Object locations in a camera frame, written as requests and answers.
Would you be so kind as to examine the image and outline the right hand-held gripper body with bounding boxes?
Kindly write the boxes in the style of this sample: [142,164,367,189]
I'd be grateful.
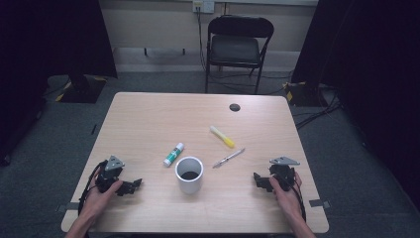
[268,156,301,193]

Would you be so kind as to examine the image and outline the silver pen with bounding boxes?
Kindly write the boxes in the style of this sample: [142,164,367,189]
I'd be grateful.
[212,148,247,170]

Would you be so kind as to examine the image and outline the white wall socket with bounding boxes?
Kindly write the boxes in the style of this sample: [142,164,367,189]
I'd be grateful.
[192,0,216,15]

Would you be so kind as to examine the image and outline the black folding chair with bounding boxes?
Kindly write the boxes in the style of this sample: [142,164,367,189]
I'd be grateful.
[204,14,275,95]

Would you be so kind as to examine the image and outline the black curtain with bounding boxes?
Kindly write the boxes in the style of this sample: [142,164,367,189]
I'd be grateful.
[0,0,119,168]
[291,0,420,212]

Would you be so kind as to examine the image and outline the person's right hand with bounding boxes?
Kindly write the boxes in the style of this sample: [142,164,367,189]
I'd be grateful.
[268,171,303,216]

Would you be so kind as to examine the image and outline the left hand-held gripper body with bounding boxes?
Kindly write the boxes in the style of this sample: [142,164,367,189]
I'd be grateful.
[95,155,126,194]

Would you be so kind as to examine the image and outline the grey tape strip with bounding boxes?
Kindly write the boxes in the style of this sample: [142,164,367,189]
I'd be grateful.
[55,201,83,213]
[308,198,332,209]

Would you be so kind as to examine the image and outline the green and white marker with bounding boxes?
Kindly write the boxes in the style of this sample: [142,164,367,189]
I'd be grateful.
[162,142,185,169]

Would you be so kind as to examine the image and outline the black stand base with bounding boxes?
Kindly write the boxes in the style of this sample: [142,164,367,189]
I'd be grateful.
[54,74,109,104]
[283,80,330,108]

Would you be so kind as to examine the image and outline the black wall socket cable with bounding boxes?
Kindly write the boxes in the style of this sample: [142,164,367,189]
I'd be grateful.
[196,7,208,72]

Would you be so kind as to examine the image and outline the white cup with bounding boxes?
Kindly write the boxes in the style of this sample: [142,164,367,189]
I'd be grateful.
[174,156,205,195]

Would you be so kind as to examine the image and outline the yellow highlighter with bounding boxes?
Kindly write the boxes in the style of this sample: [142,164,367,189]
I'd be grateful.
[209,125,237,149]

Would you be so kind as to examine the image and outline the black cables under chair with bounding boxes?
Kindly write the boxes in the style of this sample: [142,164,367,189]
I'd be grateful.
[209,67,295,97]

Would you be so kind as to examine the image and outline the person's left hand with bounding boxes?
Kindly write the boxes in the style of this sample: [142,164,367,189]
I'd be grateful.
[79,168,124,220]

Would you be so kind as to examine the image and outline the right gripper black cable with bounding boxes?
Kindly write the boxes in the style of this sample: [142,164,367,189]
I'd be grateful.
[289,167,307,223]

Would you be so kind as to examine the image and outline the black floor cables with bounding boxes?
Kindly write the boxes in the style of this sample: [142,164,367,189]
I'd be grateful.
[294,90,343,131]

